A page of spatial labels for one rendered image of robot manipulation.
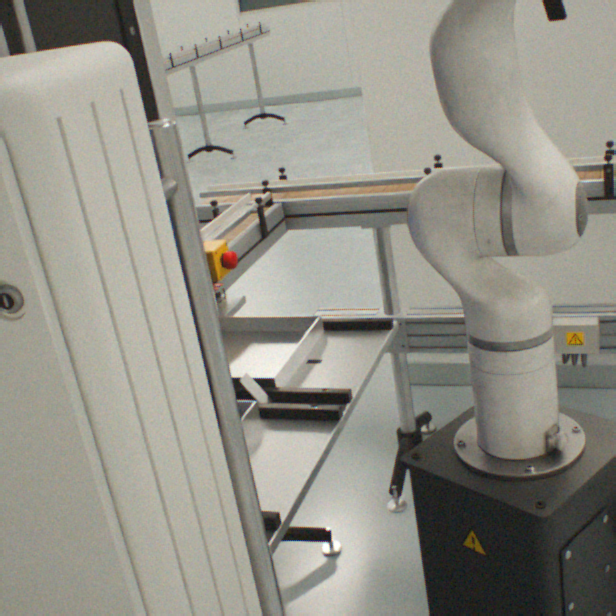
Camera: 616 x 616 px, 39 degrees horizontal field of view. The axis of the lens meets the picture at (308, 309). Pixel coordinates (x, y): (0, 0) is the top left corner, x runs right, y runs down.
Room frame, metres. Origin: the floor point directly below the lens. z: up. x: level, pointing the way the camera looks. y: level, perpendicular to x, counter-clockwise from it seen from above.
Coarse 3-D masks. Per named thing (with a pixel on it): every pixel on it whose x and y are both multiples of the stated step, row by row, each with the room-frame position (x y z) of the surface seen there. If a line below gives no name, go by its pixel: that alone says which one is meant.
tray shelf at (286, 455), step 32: (320, 352) 1.50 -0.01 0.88; (352, 352) 1.48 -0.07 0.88; (384, 352) 1.48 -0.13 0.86; (288, 384) 1.39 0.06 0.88; (320, 384) 1.37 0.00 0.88; (352, 384) 1.35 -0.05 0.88; (256, 448) 1.19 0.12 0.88; (288, 448) 1.18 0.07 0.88; (320, 448) 1.16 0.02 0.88; (256, 480) 1.10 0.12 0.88; (288, 480) 1.09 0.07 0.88; (288, 512) 1.01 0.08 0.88
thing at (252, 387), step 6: (246, 372) 1.35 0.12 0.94; (246, 378) 1.34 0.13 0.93; (246, 384) 1.32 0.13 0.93; (252, 384) 1.33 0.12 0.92; (252, 390) 1.32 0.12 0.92; (258, 390) 1.33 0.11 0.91; (258, 396) 1.32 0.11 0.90; (264, 396) 1.33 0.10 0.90; (264, 402) 1.32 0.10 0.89; (270, 402) 1.33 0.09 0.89; (276, 402) 1.33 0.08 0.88; (282, 402) 1.32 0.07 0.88; (288, 402) 1.32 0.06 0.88; (294, 402) 1.32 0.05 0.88; (300, 402) 1.31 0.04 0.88; (306, 402) 1.31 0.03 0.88
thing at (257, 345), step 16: (224, 320) 1.68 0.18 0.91; (240, 320) 1.66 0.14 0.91; (256, 320) 1.65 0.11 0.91; (272, 320) 1.63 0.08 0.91; (288, 320) 1.62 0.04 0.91; (304, 320) 1.61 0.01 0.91; (320, 320) 1.59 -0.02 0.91; (224, 336) 1.65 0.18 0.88; (240, 336) 1.64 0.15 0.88; (256, 336) 1.62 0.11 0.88; (272, 336) 1.61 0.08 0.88; (288, 336) 1.60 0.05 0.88; (304, 336) 1.51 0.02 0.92; (240, 352) 1.56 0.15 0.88; (256, 352) 1.55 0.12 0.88; (272, 352) 1.53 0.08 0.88; (288, 352) 1.52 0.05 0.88; (304, 352) 1.49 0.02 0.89; (240, 368) 1.49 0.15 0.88; (256, 368) 1.48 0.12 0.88; (272, 368) 1.46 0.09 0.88; (288, 368) 1.41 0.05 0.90; (240, 384) 1.38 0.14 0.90; (272, 384) 1.36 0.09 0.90
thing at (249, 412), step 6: (240, 402) 1.29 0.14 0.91; (246, 402) 1.29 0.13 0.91; (252, 402) 1.28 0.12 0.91; (240, 408) 1.29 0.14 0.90; (246, 408) 1.29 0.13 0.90; (252, 408) 1.26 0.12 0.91; (258, 408) 1.28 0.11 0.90; (240, 414) 1.29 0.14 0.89; (246, 414) 1.24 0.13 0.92; (252, 414) 1.26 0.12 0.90; (258, 414) 1.28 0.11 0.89; (246, 420) 1.24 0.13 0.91; (252, 420) 1.26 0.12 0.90; (258, 420) 1.27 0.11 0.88; (246, 426) 1.23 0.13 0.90; (252, 426) 1.25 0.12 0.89; (246, 432) 1.23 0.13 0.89; (246, 438) 1.23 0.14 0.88
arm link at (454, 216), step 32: (416, 192) 1.13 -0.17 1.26; (448, 192) 1.09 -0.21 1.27; (480, 192) 1.07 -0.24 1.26; (416, 224) 1.11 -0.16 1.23; (448, 224) 1.08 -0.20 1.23; (480, 224) 1.06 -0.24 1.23; (448, 256) 1.08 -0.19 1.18; (480, 256) 1.09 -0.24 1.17; (480, 288) 1.07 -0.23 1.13; (512, 288) 1.08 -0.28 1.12; (544, 288) 1.09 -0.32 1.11; (480, 320) 1.07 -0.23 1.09; (512, 320) 1.05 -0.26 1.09; (544, 320) 1.06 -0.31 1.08
